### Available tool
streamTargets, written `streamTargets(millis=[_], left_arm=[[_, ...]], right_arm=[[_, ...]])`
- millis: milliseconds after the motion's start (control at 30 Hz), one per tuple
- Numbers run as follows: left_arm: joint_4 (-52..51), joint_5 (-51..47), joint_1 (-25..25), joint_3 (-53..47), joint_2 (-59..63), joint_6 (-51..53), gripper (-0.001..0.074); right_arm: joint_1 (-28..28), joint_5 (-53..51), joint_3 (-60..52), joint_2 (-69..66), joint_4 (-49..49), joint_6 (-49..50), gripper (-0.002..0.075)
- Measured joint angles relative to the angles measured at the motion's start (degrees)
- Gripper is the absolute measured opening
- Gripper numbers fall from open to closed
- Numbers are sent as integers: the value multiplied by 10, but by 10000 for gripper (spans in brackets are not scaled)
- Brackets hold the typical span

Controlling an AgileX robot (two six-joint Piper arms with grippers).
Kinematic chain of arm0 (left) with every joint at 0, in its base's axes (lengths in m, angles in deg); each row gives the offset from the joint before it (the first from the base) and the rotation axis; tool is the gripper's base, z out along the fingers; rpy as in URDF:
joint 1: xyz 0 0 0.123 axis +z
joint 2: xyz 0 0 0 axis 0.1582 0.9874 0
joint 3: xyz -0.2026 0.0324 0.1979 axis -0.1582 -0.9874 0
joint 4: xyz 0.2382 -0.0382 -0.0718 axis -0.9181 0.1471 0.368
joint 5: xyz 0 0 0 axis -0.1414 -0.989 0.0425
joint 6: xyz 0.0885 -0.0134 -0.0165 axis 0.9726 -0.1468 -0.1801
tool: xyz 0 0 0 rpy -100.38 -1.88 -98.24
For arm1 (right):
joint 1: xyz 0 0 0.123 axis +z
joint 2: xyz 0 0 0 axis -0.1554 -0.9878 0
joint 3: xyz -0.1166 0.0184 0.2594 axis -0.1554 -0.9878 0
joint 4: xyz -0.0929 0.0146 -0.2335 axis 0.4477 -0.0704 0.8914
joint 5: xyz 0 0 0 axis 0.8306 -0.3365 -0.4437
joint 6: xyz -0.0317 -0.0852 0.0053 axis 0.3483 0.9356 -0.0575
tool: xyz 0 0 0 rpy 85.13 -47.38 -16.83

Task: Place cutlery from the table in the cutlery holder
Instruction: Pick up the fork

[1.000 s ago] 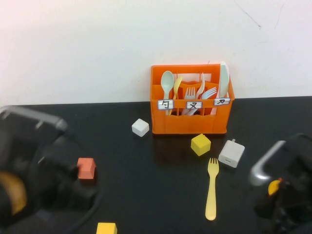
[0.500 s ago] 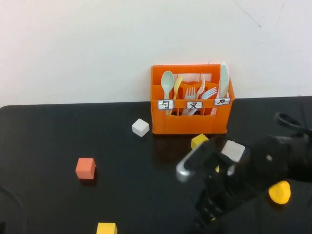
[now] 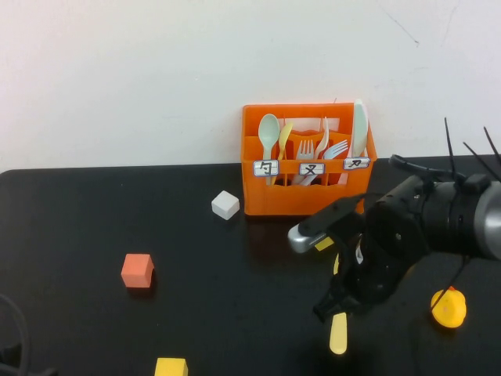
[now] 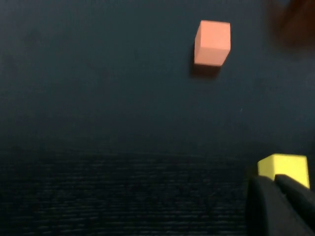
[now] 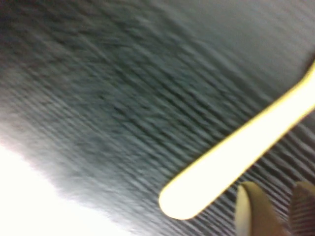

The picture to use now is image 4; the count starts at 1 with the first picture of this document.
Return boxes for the yellow foam cube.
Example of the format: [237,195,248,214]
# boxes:
[257,153,310,189]

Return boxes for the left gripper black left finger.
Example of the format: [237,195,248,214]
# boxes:
[246,175,313,236]

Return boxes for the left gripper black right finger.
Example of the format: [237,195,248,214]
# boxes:
[274,173,315,236]

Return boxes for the salmon orange foam cube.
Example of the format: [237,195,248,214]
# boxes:
[193,20,231,67]

